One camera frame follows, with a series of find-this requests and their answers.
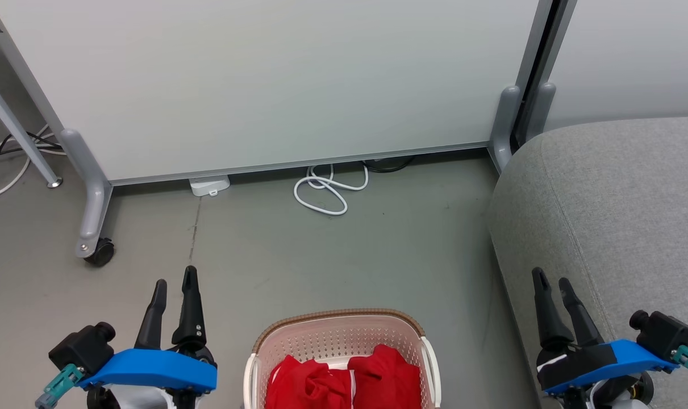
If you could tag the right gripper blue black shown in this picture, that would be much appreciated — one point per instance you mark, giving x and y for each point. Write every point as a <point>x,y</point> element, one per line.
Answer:
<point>605,360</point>

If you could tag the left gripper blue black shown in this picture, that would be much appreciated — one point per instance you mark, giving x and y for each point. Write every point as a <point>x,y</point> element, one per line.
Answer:
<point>150,369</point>

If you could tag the red garment with white trim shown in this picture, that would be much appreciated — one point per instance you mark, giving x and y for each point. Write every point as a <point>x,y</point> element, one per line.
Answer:
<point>304,383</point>

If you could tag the plain red garment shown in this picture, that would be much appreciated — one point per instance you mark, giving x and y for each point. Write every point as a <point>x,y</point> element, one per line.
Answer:
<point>386,378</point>

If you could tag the grey fabric sofa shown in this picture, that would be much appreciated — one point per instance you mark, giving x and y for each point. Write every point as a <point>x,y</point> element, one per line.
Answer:
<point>616,216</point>

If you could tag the black caster wheel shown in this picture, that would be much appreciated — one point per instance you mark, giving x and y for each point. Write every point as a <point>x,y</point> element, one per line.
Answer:
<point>101,253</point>

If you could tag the white floor outlet box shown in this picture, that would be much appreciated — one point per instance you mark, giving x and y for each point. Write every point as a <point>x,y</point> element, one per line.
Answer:
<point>209,184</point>

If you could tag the beige plastic laundry basket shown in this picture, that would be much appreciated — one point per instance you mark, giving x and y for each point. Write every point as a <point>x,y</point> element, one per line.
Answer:
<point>338,335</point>

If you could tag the grey metal table leg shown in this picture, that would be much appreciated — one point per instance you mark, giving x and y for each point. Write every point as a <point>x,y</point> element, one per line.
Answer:
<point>14,128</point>

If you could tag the wide white partition board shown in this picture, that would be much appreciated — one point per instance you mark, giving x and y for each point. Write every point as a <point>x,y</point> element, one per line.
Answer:
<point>264,79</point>

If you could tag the narrow white partition board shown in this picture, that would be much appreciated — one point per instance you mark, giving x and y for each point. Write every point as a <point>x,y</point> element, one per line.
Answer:
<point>633,57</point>

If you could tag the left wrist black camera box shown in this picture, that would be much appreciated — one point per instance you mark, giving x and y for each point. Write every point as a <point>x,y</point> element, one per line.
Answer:
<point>82,346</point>

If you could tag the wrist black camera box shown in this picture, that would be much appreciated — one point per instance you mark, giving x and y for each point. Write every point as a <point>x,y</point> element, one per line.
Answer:
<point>82,346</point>
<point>664,335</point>

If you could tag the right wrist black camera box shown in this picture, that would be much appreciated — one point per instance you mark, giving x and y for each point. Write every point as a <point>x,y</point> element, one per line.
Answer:
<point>664,335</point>

